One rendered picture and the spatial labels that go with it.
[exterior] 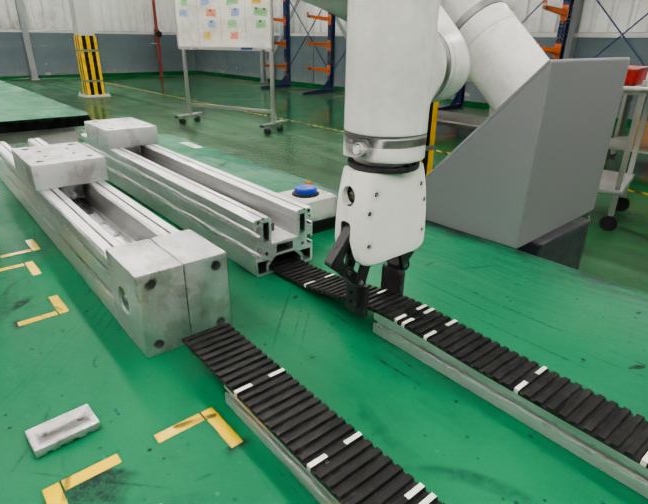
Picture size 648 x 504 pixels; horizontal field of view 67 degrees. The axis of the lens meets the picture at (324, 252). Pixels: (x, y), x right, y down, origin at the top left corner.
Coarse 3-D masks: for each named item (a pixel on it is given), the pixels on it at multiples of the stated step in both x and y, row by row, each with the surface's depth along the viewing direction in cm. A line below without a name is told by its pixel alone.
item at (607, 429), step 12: (600, 408) 40; (612, 408) 40; (624, 408) 40; (588, 420) 39; (600, 420) 38; (612, 420) 38; (624, 420) 39; (588, 432) 38; (600, 432) 37; (612, 432) 38
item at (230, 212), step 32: (128, 160) 98; (160, 160) 104; (192, 160) 96; (128, 192) 103; (160, 192) 89; (192, 192) 78; (224, 192) 85; (256, 192) 77; (192, 224) 81; (224, 224) 72; (256, 224) 65; (288, 224) 72; (256, 256) 67
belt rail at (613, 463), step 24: (384, 336) 55; (408, 336) 51; (432, 360) 50; (456, 360) 47; (480, 384) 46; (504, 408) 44; (528, 408) 43; (552, 432) 41; (576, 432) 39; (600, 456) 38; (624, 456) 36; (624, 480) 37
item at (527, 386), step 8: (544, 368) 44; (528, 376) 44; (536, 376) 43; (544, 376) 44; (552, 376) 43; (520, 384) 42; (528, 384) 42; (536, 384) 42; (544, 384) 42; (520, 392) 42; (528, 392) 41; (536, 392) 42; (528, 400) 41
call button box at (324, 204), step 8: (280, 192) 86; (288, 192) 86; (320, 192) 86; (328, 192) 86; (296, 200) 81; (304, 200) 82; (312, 200) 82; (320, 200) 82; (328, 200) 83; (336, 200) 85; (312, 208) 82; (320, 208) 83; (328, 208) 84; (336, 208) 85; (312, 216) 82; (320, 216) 83; (328, 216) 85; (312, 224) 83; (320, 224) 84; (328, 224) 85; (312, 232) 83
